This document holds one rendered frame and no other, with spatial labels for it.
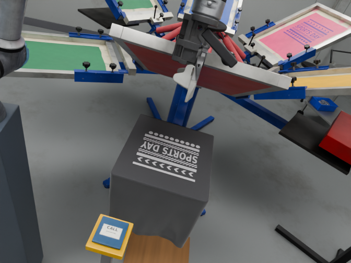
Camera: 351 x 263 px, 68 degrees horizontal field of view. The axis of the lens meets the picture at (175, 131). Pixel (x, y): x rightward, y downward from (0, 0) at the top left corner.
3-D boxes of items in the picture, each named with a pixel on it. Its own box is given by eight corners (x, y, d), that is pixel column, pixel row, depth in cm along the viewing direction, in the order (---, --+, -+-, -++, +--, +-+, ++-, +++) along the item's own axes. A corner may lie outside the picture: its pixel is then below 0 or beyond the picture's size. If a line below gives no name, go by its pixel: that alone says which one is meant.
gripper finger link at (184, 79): (166, 97, 64) (177, 64, 66) (190, 104, 64) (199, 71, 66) (167, 92, 61) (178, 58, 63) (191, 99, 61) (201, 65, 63)
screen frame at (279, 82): (288, 90, 82) (292, 78, 81) (108, 35, 81) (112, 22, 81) (235, 97, 160) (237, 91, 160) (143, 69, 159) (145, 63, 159)
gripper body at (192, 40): (173, 59, 72) (186, 13, 67) (203, 68, 72) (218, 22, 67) (170, 62, 64) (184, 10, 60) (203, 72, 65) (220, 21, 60)
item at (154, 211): (183, 250, 140) (208, 203, 113) (102, 226, 139) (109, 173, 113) (184, 244, 142) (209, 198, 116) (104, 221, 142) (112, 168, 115)
